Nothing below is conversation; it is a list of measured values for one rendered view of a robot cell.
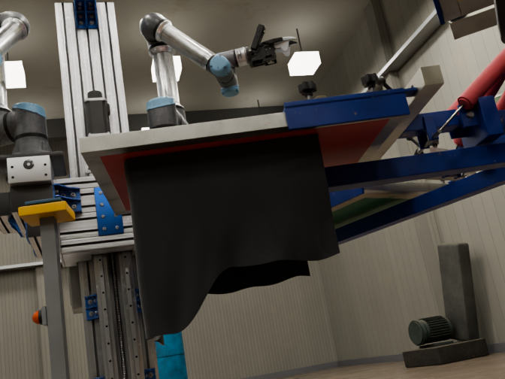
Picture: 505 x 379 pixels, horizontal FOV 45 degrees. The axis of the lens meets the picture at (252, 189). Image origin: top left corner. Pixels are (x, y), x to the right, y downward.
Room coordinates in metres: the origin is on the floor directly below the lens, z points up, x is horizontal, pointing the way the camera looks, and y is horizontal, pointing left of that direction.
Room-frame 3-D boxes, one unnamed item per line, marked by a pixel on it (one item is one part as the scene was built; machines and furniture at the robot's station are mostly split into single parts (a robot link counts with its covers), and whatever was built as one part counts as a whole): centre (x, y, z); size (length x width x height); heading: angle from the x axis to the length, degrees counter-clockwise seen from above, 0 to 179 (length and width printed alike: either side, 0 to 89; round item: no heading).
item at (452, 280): (8.34, -2.14, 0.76); 0.91 x 0.90 x 1.53; 106
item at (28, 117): (2.08, 0.78, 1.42); 0.13 x 0.12 x 0.14; 81
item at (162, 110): (2.22, 0.30, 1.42); 0.13 x 0.12 x 0.14; 172
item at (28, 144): (2.08, 0.78, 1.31); 0.15 x 0.15 x 0.10
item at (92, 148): (1.63, 0.02, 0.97); 0.79 x 0.58 x 0.04; 97
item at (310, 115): (1.38, -0.25, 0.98); 0.30 x 0.05 x 0.07; 97
